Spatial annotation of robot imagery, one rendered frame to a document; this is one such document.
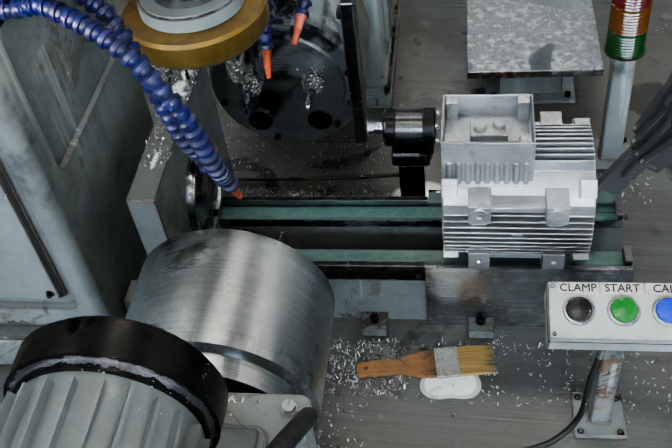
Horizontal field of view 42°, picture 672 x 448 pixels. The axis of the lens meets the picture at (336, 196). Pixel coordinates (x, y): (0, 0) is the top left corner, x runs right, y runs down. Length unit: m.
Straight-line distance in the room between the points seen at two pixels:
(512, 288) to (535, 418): 0.18
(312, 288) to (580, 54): 0.81
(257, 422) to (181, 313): 0.16
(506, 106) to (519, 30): 0.52
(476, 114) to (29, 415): 0.75
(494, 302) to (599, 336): 0.30
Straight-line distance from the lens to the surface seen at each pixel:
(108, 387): 0.71
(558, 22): 1.76
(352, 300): 1.36
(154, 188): 1.15
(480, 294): 1.32
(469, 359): 1.33
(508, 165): 1.16
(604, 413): 1.27
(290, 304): 1.01
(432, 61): 1.86
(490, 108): 1.23
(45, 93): 1.16
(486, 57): 1.66
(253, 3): 1.09
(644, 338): 1.07
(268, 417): 0.89
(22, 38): 1.12
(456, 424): 1.28
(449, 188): 1.17
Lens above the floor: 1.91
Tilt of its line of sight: 45 degrees down
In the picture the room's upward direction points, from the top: 9 degrees counter-clockwise
